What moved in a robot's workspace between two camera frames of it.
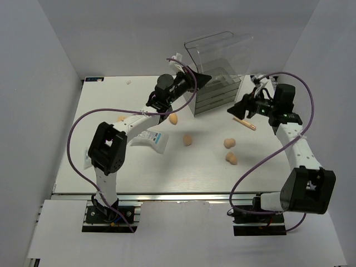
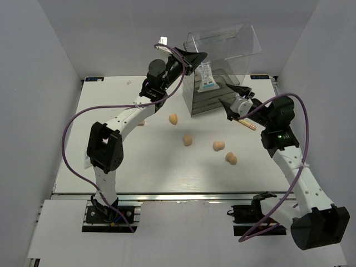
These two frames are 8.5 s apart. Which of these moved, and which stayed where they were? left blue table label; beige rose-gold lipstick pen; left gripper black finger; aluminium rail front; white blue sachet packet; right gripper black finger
Moved: left gripper black finger; white blue sachet packet; right gripper black finger
Stayed: beige rose-gold lipstick pen; aluminium rail front; left blue table label
